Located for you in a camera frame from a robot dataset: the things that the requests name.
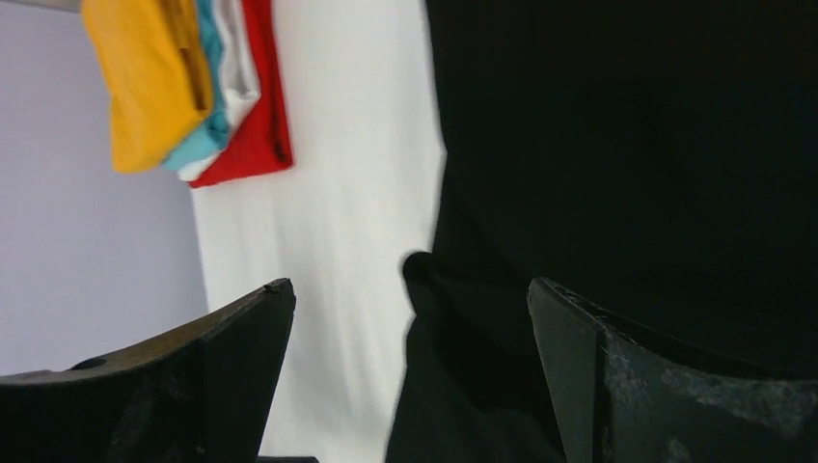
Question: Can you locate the teal folded t shirt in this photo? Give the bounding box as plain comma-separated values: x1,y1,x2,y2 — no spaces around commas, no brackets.
161,0,230,171

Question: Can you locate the red folded t shirt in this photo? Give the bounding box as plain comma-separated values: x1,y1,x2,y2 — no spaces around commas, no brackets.
189,1,294,188

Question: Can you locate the white folded t shirt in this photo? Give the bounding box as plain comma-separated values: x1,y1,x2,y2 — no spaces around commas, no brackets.
177,1,260,181

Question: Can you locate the orange folded t shirt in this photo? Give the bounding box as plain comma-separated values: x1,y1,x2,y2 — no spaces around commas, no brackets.
80,0,213,173

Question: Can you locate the black t shirt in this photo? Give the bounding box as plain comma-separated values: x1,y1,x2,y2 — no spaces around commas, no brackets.
385,1,817,462

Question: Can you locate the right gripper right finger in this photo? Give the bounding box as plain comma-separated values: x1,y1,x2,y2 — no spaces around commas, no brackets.
529,278,817,462

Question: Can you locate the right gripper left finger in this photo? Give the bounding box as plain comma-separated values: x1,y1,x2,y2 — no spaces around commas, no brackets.
1,279,296,462

